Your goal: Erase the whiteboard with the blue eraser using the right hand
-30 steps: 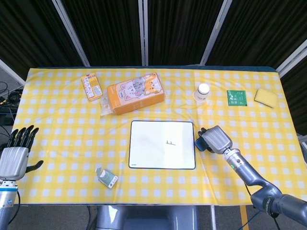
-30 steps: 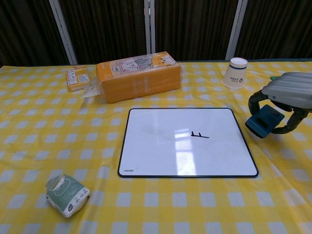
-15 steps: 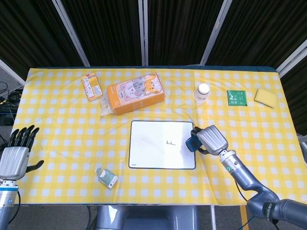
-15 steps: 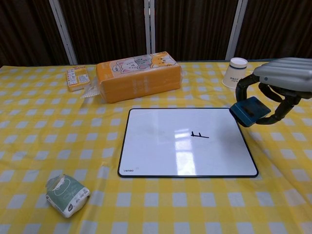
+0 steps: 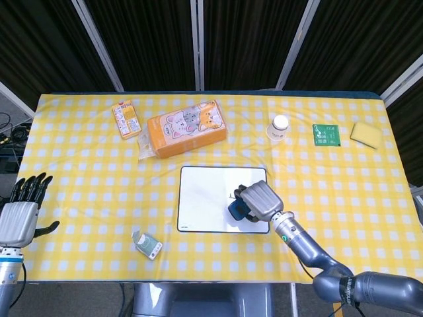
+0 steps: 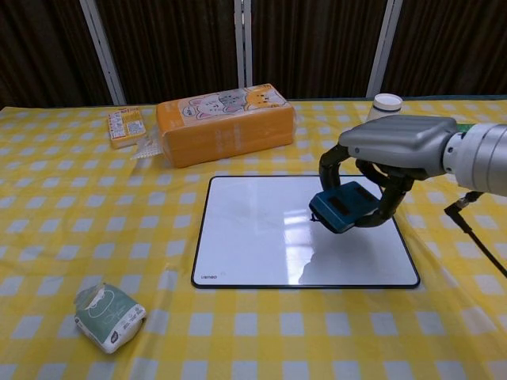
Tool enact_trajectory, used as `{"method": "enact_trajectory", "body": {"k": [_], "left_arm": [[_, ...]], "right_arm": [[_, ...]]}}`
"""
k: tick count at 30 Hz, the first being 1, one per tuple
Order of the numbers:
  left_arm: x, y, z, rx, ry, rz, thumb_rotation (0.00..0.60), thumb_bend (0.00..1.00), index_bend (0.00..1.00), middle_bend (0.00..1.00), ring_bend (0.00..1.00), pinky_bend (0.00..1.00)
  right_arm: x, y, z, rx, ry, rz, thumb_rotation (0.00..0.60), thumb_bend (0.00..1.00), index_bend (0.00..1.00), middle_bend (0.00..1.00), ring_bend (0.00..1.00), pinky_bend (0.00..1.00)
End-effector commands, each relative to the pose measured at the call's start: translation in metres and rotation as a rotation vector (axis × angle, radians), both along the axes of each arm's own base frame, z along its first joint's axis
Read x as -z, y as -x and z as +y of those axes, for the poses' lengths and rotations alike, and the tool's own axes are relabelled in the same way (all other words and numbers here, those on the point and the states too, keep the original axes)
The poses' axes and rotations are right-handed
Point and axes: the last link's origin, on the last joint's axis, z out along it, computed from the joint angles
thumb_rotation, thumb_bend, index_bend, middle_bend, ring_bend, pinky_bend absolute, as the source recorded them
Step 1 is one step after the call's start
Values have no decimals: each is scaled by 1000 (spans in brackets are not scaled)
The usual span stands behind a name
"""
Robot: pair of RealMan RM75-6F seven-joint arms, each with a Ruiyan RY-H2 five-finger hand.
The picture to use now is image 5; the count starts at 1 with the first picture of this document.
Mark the white paper cup upside down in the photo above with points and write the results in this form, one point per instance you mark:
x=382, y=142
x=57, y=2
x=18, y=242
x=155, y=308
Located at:
x=277, y=130

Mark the green and white tissue packet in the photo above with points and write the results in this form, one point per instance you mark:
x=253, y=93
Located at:
x=148, y=246

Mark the yellow sponge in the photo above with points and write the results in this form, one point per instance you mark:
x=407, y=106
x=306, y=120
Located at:
x=366, y=135

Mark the green flat sachet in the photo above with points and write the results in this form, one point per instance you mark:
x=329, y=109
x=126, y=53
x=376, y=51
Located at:
x=326, y=135

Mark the blue whiteboard eraser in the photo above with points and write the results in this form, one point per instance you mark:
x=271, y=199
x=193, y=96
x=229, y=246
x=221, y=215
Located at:
x=236, y=209

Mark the yellow white checked tablecloth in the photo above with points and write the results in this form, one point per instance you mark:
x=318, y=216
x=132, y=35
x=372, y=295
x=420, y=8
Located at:
x=82, y=185

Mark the orange cat print tissue pack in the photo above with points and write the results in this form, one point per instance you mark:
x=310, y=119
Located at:
x=188, y=135

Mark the left silver and black robot hand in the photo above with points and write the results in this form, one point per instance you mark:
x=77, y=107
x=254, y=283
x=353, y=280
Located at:
x=16, y=223

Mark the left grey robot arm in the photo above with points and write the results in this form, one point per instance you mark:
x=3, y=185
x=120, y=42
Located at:
x=10, y=274

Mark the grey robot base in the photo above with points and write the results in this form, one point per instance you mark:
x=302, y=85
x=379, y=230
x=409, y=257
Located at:
x=201, y=298

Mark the small yellow printed box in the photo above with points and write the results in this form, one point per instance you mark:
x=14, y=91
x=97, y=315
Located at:
x=126, y=119

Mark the white board with dark frame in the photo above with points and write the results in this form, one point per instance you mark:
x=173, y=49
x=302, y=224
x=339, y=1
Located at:
x=205, y=198

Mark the right silver and black robot hand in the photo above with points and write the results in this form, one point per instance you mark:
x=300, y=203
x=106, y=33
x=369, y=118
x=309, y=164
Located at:
x=262, y=199

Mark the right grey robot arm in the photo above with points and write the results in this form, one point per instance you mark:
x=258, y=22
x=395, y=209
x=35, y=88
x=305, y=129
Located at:
x=307, y=247

